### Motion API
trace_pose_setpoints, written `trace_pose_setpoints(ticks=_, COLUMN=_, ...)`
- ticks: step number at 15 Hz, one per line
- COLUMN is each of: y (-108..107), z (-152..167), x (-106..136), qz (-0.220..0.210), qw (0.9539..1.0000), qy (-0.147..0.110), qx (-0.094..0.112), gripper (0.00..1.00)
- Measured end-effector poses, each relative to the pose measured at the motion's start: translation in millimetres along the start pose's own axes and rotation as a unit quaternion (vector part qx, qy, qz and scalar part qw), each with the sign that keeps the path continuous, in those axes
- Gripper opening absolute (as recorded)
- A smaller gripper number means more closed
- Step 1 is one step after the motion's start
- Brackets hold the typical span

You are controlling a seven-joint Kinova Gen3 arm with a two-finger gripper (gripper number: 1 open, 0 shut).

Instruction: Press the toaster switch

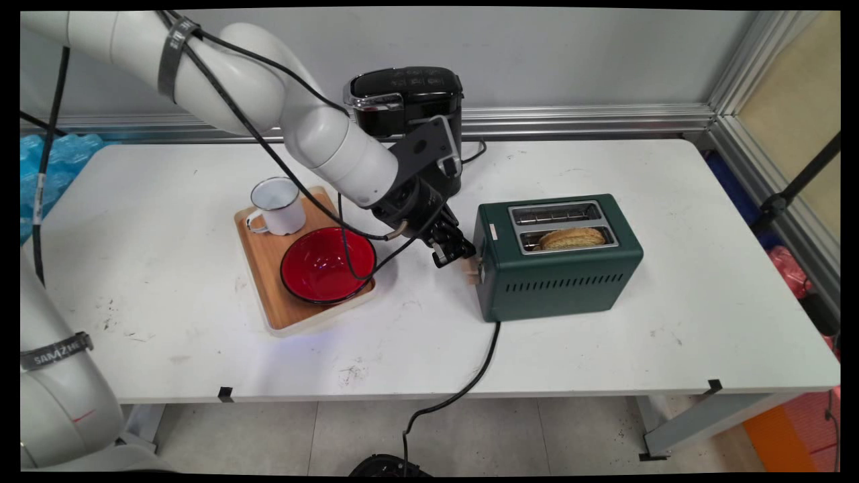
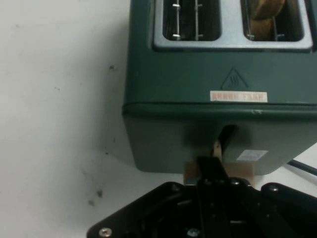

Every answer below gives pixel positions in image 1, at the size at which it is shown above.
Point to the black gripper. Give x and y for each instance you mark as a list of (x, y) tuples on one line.
[(413, 208)]

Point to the beige toaster lever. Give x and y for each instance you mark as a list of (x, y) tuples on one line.
[(475, 265)]

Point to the toasted bread slice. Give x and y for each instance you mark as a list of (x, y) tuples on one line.
[(572, 238)]

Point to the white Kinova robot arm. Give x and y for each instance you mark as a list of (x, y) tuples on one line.
[(235, 74)]

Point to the beige toaster dial knob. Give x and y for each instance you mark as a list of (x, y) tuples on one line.
[(474, 278)]

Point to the dark green toaster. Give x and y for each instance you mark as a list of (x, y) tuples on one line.
[(557, 282)]

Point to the red bowl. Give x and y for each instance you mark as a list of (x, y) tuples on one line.
[(322, 268)]

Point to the black coffee maker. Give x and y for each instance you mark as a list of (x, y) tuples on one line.
[(402, 84)]

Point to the white enamel mug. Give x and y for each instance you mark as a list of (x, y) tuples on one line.
[(282, 211)]

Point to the wooden tray with white rim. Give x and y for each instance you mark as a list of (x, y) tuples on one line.
[(265, 268)]

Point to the round black floor object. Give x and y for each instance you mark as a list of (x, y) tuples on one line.
[(386, 466)]

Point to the black tape piece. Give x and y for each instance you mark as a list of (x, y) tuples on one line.
[(225, 394), (715, 386)]

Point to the blue box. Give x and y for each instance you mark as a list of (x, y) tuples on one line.
[(735, 194)]

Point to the grey table leg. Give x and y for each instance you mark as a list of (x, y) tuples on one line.
[(711, 422), (144, 426)]

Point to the red plastic bag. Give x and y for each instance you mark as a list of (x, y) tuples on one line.
[(788, 268)]

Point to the black tripod stand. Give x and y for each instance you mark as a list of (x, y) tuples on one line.
[(802, 178)]

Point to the orange floor object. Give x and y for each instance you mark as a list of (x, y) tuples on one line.
[(782, 439)]

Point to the blue plastic bag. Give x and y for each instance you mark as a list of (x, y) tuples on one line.
[(67, 157)]

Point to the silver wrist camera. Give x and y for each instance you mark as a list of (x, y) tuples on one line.
[(450, 166)]

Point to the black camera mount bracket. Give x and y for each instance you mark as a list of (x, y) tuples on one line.
[(423, 147)]

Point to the aluminium frame rail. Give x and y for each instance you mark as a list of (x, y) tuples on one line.
[(570, 121), (758, 127)]

